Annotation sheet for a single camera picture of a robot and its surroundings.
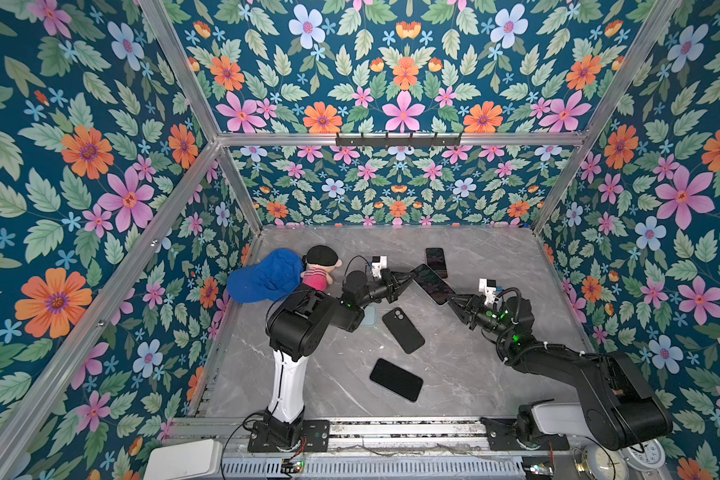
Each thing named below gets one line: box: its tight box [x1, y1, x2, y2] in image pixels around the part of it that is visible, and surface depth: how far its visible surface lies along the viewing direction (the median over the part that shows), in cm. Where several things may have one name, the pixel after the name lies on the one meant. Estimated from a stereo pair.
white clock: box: [618, 438, 666, 471], surface depth 69 cm
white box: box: [144, 439, 223, 480], surface depth 68 cm
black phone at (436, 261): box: [426, 248, 448, 279], surface depth 113 cm
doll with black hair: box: [300, 245, 343, 292], surface depth 103 cm
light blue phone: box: [360, 305, 377, 327], surface depth 96 cm
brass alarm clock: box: [572, 444, 630, 480], surface depth 67 cm
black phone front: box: [370, 358, 424, 403], surface depth 85 cm
